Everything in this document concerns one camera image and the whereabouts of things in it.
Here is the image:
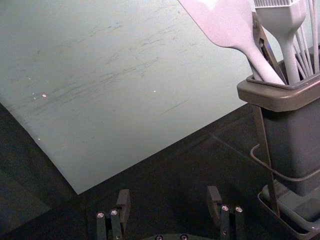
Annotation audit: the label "white wire whisk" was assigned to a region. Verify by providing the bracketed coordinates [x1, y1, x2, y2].
[292, 0, 320, 79]

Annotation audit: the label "steel kitchen tongs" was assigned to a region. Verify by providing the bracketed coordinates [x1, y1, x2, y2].
[251, 11, 288, 81]

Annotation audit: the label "black rack with steel bars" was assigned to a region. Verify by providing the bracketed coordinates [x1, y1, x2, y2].
[249, 103, 320, 240]

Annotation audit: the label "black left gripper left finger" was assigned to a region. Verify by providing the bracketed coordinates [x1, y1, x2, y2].
[96, 189, 132, 240]

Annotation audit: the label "white silicone spatula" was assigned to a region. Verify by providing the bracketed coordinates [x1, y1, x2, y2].
[177, 0, 286, 86]

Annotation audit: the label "grey plastic utensil holder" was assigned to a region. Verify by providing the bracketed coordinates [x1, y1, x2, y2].
[236, 59, 320, 198]

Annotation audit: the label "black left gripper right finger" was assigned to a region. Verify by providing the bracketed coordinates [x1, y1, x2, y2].
[206, 185, 245, 240]

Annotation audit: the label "white silicone basting brush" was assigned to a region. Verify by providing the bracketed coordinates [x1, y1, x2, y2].
[254, 0, 308, 85]

